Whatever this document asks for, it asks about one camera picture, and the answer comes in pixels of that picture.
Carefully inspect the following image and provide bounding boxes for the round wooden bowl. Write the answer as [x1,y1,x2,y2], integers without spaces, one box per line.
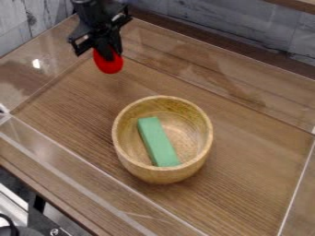
[112,95,214,184]

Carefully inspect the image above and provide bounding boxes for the red plush strawberry fruit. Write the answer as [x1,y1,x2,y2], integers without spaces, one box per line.
[92,50,123,74]

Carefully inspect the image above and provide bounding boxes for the green rectangular block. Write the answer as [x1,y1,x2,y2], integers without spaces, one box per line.
[136,117,182,167]

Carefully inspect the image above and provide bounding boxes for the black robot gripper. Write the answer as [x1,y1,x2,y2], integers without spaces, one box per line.
[68,0,134,61]

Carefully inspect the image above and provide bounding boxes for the clear acrylic tray wall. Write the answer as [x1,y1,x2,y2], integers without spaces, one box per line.
[0,17,315,236]

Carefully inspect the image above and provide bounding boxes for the black cable bottom left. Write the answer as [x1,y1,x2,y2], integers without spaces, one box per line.
[0,213,20,236]

